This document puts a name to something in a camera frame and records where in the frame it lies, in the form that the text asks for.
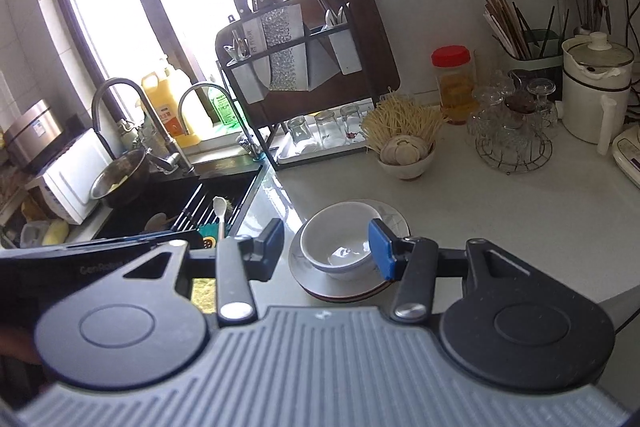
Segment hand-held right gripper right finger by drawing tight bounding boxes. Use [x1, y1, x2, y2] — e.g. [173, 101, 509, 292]
[368, 218, 531, 324]

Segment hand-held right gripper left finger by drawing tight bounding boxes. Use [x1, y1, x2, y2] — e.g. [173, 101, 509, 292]
[122, 218, 285, 324]

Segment floral plate dark rim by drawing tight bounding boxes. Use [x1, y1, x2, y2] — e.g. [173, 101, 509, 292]
[300, 279, 397, 304]

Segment yellow sponge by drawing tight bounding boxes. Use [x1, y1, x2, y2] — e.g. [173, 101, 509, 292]
[42, 219, 71, 246]

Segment white plastic spoon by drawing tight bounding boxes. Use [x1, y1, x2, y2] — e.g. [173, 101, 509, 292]
[212, 197, 227, 240]

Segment yellow dishcloth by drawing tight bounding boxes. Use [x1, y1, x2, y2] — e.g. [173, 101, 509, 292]
[192, 279, 217, 313]

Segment white bowl brown foot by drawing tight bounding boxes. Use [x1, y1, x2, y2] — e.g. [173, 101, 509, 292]
[376, 147, 436, 182]

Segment sink drain rack rods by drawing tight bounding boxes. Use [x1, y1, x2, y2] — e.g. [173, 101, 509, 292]
[172, 184, 246, 233]

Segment white countertop appliance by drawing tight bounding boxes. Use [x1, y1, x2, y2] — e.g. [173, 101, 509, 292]
[30, 127, 115, 226]

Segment garlic bulbs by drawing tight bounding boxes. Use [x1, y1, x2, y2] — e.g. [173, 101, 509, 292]
[380, 134, 433, 165]

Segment black dish rack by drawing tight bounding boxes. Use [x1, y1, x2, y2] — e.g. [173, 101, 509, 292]
[215, 0, 381, 171]

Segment white drip tray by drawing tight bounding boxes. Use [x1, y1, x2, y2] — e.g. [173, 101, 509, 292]
[277, 127, 373, 165]

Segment wooden ladle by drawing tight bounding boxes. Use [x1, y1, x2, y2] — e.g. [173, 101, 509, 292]
[144, 213, 177, 234]

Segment black sink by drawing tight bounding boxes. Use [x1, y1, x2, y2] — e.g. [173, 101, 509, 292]
[92, 164, 263, 240]

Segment steel pot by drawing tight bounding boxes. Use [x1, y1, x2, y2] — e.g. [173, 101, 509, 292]
[90, 149, 151, 208]

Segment clear glass tumbler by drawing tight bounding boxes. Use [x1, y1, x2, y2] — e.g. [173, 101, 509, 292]
[287, 116, 310, 148]
[340, 104, 363, 138]
[314, 110, 337, 142]

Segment dried noodle bundle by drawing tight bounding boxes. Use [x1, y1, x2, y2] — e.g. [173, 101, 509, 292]
[361, 93, 448, 152]

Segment silver rice cooker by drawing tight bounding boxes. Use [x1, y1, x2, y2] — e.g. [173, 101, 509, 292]
[4, 99, 55, 175]

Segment green dish soap bottle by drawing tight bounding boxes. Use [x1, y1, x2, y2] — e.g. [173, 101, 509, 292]
[207, 85, 240, 128]

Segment chrome faucet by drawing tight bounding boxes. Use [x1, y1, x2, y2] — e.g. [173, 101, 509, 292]
[177, 83, 262, 158]

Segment yellow detergent bottle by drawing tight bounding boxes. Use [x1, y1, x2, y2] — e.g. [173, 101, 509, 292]
[141, 57, 202, 148]

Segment glass jar red lid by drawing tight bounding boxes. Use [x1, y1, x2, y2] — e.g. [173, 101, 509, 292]
[431, 46, 476, 125]

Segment group of crystal glass cups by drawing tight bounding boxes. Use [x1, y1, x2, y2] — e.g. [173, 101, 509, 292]
[467, 69, 558, 158]

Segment dark pull-down faucet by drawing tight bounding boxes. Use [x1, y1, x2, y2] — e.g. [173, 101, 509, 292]
[91, 78, 196, 175]

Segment dark wooden cutting board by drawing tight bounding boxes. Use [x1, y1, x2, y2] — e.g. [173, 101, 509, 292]
[216, 0, 401, 128]

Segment silver embossed board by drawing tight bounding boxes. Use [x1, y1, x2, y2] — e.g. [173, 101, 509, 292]
[266, 6, 307, 94]

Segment white cutlery caddy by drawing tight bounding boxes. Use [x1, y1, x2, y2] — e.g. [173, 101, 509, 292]
[329, 26, 363, 76]

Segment green white chopstick holder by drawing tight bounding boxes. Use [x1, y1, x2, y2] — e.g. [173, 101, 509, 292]
[507, 29, 565, 75]

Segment bundle of chopsticks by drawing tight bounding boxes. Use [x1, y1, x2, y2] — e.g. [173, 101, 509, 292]
[484, 0, 533, 60]

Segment white electric pot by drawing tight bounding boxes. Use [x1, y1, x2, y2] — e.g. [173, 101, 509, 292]
[561, 32, 633, 155]

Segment glass kettle cream base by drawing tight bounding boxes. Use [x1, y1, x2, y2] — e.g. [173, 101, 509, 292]
[611, 125, 640, 188]

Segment round wire cup rack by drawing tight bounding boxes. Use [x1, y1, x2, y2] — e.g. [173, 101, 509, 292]
[474, 137, 553, 174]

